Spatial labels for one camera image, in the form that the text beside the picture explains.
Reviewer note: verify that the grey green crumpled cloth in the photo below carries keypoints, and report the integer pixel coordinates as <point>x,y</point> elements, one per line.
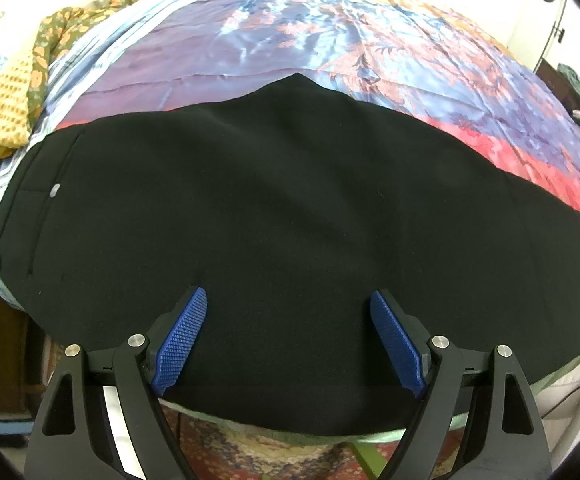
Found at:
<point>577,90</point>

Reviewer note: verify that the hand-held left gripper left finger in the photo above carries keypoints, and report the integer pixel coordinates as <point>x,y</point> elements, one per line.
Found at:
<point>180,340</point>

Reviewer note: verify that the black pants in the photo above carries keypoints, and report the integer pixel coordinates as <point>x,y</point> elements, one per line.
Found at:
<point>290,220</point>

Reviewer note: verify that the white door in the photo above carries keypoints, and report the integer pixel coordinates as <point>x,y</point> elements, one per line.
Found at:
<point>535,15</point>

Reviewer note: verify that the green orange floral cloth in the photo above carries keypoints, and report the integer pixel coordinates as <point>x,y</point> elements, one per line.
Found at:
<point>90,5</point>

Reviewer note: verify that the yellow knitted cloth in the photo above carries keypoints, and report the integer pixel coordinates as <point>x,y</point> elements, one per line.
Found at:
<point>5,110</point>

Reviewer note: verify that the dark wooden dresser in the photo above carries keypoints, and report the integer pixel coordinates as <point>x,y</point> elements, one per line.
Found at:
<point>552,77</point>

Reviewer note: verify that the brown wooden bedside table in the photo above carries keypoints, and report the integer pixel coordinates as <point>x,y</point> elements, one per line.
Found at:
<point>5,350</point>

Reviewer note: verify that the colourful floral satin blanket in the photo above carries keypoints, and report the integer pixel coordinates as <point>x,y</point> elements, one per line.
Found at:
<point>320,35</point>

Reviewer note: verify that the person's right leg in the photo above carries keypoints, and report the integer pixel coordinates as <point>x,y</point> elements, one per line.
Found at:
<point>575,385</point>

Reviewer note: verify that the green strip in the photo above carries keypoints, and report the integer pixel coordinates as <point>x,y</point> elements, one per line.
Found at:
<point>367,460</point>

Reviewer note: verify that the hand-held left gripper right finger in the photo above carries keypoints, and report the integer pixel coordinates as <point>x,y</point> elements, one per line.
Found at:
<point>397,345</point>

